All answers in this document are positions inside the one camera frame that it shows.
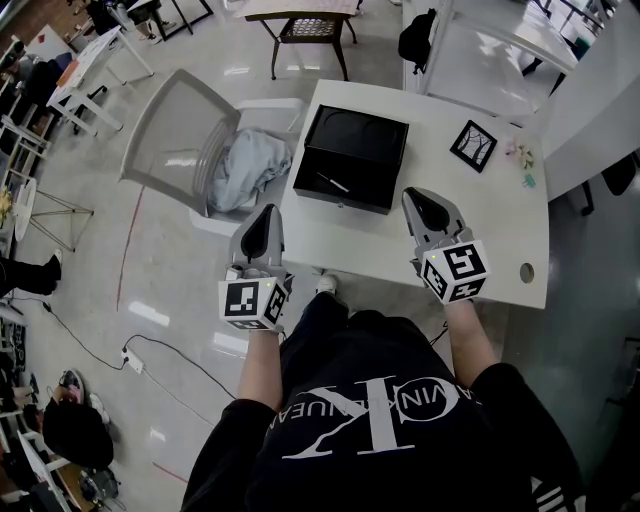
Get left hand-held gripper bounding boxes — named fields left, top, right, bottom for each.
left=218, top=203, right=296, bottom=334

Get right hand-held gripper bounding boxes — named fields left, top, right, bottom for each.
left=401, top=187, right=492, bottom=306

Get black box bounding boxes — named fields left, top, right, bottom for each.
left=292, top=103, right=411, bottom=217

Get black pen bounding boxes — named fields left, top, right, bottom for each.
left=316, top=171, right=351, bottom=194

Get person's right forearm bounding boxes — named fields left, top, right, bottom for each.
left=444, top=298, right=502, bottom=382

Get person's left forearm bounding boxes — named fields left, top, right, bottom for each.
left=235, top=327, right=285, bottom=415

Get grey mesh office chair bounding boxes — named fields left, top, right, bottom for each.
left=119, top=68, right=306, bottom=237

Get light blue crumpled cloth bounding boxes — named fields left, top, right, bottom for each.
left=207, top=127, right=294, bottom=214

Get person's white shoe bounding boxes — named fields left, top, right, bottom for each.
left=315, top=272, right=339, bottom=302

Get person's black trousers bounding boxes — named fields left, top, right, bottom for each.
left=279, top=292, right=442, bottom=396

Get white power strip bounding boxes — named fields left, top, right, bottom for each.
left=121, top=347, right=147, bottom=376

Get black backpack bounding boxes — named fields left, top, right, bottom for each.
left=397, top=8, right=438, bottom=77

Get round white side table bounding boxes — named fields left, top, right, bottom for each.
left=13, top=177, right=96, bottom=254

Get white rectangular table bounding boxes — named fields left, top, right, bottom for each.
left=45, top=24, right=156, bottom=138

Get person's black printed shirt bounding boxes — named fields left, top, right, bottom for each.
left=179, top=359, right=587, bottom=512

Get black picture frame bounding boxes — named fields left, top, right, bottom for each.
left=449, top=119, right=499, bottom=175

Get black floor cable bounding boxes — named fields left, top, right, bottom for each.
left=42, top=299, right=126, bottom=373
left=124, top=333, right=237, bottom=402

